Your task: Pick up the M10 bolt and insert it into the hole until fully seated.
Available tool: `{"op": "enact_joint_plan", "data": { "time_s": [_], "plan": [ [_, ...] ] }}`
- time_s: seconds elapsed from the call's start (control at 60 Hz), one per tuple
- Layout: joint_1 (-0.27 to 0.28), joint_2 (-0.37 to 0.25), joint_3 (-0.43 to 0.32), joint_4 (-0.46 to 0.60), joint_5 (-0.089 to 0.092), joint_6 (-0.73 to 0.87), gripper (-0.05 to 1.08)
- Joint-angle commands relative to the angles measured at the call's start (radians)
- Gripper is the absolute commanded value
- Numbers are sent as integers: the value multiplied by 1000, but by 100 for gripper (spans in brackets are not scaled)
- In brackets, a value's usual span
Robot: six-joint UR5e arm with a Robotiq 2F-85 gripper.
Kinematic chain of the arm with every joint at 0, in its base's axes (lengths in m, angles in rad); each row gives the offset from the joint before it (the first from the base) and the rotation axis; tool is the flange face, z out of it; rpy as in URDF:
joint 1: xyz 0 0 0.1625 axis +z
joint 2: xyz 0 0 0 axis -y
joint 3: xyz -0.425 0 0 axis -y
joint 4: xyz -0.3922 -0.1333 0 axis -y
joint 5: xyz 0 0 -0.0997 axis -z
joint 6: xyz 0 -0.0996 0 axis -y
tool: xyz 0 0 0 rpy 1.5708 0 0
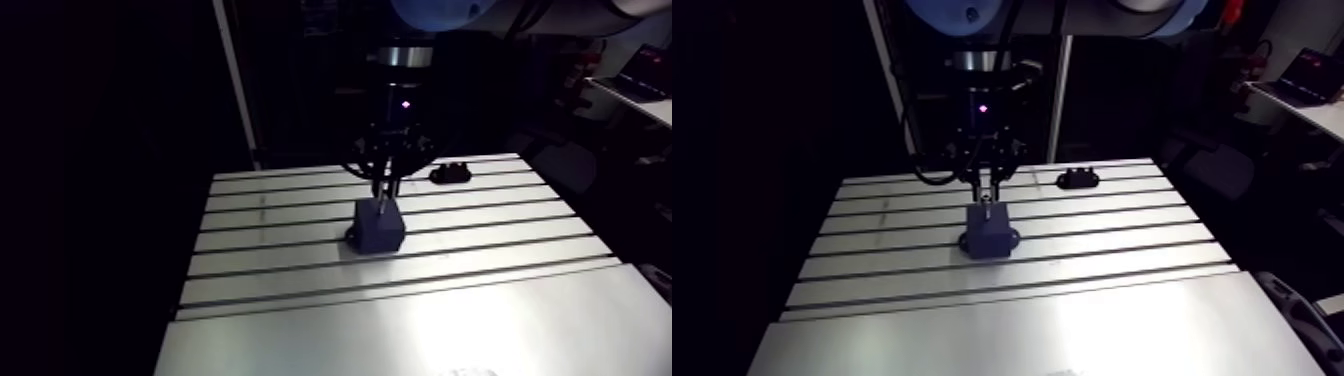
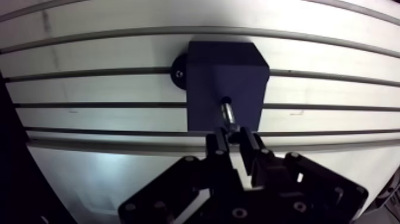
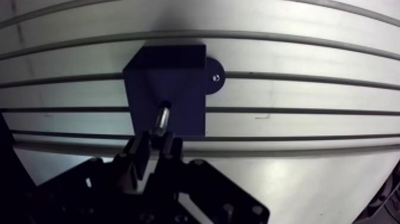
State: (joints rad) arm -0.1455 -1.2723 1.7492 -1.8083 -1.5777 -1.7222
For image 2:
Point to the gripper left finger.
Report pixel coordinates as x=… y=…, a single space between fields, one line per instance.
x=215 y=169

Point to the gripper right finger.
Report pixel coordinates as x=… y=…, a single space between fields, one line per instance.
x=281 y=175

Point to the steel bolt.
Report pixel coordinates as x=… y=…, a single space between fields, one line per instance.
x=228 y=115

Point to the dark blue-grey block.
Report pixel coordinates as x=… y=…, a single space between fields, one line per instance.
x=225 y=87

